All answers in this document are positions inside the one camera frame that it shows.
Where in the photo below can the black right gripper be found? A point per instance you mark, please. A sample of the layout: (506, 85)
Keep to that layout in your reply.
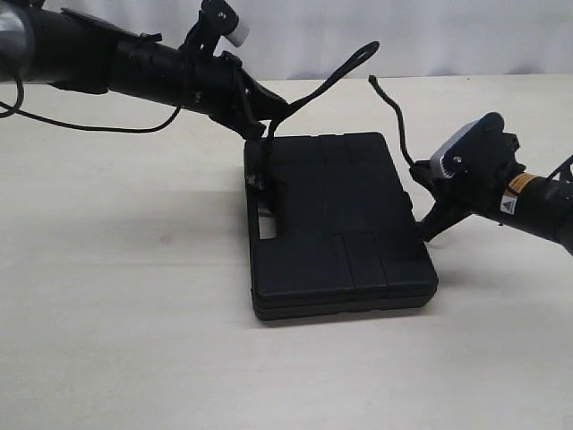
(466, 191)

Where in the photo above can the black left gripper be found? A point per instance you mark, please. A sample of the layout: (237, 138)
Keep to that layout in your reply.
(216, 87)

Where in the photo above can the black plastic case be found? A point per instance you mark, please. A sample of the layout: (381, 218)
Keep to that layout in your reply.
(336, 233)

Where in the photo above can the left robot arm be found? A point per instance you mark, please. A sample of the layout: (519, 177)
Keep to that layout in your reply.
(75, 51)

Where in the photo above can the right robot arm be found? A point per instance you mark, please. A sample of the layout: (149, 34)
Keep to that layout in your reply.
(537, 205)

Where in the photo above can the white backdrop curtain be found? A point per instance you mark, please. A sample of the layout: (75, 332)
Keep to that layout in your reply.
(294, 40)

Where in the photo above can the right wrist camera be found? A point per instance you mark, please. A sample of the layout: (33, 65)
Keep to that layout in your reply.
(479, 148)

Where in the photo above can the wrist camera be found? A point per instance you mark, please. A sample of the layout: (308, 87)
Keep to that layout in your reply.
(479, 148)
(225, 21)

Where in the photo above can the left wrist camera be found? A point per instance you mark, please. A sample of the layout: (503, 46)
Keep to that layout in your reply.
(225, 21)

